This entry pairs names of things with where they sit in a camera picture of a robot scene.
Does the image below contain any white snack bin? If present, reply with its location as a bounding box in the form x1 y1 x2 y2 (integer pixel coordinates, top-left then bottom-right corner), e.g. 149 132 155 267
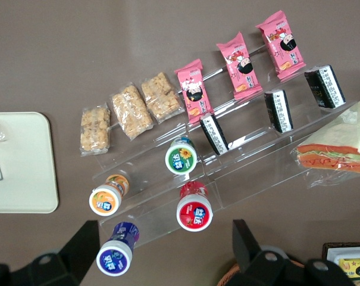
321 241 360 286

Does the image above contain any red gum bottle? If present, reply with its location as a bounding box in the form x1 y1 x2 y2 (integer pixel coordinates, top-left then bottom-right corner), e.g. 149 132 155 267
176 181 214 232

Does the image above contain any pink cartoon snack pack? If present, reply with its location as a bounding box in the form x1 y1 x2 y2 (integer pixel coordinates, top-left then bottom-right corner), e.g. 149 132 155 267
173 58 215 125
255 10 307 80
216 32 263 101

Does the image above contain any orange gum bottle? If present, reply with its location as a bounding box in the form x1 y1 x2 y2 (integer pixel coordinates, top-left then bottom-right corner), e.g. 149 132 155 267
89 174 130 217

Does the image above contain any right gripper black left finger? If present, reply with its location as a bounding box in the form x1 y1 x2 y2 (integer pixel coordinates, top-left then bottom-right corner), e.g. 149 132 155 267
18 220 101 286

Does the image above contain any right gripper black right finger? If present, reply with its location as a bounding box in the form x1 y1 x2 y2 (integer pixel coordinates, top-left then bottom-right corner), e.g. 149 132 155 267
227 219 289 286

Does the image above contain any green gum bottle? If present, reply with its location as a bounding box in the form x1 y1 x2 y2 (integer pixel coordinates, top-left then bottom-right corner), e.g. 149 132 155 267
164 135 198 176

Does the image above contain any beige plastic tray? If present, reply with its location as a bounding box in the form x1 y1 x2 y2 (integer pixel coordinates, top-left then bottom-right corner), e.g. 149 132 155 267
0 111 59 214

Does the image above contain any yellow cartoon snack pack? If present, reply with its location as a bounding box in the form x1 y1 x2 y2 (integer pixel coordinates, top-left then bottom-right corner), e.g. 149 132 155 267
337 257 360 281

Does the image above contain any clear acrylic tiered stand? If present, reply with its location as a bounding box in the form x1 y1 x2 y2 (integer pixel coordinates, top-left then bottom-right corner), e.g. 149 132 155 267
92 44 358 248

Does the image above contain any purple gum bottle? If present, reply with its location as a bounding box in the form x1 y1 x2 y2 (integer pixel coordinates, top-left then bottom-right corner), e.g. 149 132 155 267
95 221 140 277

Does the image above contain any rice crisp snack pack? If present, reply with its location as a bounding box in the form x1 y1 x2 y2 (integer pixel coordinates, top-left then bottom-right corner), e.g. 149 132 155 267
80 102 111 157
140 71 186 125
109 84 154 141

